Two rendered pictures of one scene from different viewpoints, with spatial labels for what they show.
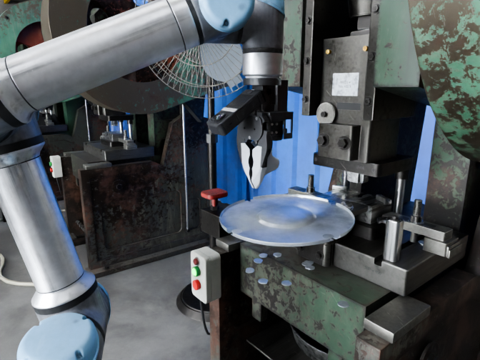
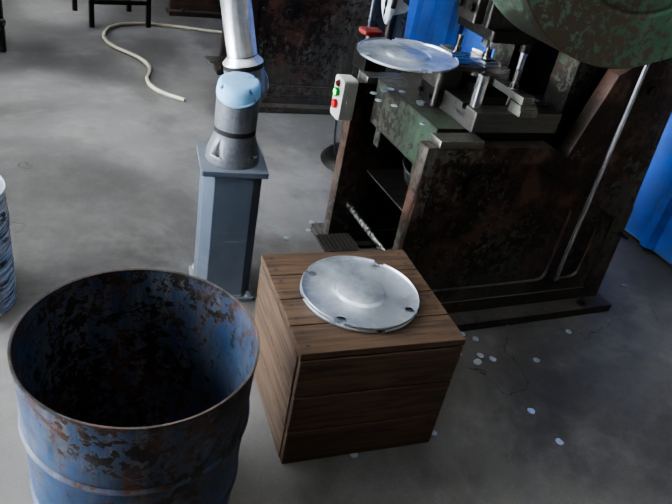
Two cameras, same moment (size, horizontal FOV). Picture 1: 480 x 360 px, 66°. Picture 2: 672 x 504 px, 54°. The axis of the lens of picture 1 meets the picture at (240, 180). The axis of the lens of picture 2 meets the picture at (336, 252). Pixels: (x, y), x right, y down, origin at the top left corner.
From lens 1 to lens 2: 118 cm
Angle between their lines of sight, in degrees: 20
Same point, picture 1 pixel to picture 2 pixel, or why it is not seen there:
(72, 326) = (248, 78)
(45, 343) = (233, 81)
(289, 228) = (403, 60)
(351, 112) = not seen: outside the picture
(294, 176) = not seen: hidden behind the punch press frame
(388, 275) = (466, 116)
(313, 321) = (408, 142)
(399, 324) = (450, 140)
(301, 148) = not seen: hidden behind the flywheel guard
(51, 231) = (245, 17)
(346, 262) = (447, 105)
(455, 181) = (571, 67)
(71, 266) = (251, 46)
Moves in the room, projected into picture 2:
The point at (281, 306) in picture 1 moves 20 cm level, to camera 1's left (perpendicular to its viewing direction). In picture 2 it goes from (392, 132) to (331, 116)
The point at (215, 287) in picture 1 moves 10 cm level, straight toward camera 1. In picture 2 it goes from (348, 109) to (342, 119)
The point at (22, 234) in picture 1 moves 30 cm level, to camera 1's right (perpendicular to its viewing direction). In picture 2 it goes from (228, 14) to (334, 42)
